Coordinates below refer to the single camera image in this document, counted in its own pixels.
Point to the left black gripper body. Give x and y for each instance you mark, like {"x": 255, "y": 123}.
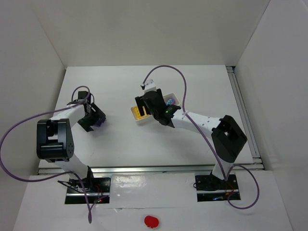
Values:
{"x": 91, "y": 119}

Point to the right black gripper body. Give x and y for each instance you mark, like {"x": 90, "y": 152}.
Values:
{"x": 146, "y": 101}

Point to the purple lego brick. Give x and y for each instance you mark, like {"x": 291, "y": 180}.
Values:
{"x": 99, "y": 123}

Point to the long yellow lego plate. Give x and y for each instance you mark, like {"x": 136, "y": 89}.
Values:
{"x": 137, "y": 113}

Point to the purple round lego piece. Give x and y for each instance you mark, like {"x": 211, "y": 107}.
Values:
{"x": 170, "y": 101}

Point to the white compartment tray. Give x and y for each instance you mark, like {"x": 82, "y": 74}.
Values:
{"x": 154, "y": 109}

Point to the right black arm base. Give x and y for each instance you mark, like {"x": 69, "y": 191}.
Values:
{"x": 210, "y": 188}

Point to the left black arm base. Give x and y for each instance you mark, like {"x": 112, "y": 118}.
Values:
{"x": 98, "y": 192}

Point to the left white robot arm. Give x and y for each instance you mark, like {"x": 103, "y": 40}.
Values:
{"x": 55, "y": 142}

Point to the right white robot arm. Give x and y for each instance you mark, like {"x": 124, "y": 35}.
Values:
{"x": 223, "y": 135}

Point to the red round button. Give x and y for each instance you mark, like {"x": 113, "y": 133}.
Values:
{"x": 151, "y": 222}

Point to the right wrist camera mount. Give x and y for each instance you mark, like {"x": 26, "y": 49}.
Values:
{"x": 148, "y": 85}

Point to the aluminium rail front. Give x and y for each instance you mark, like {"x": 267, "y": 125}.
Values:
{"x": 111, "y": 170}

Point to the aluminium rail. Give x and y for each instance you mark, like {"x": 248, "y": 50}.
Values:
{"x": 111, "y": 170}
{"x": 243, "y": 112}

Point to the aluminium rail right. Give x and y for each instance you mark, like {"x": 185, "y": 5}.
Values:
{"x": 243, "y": 112}

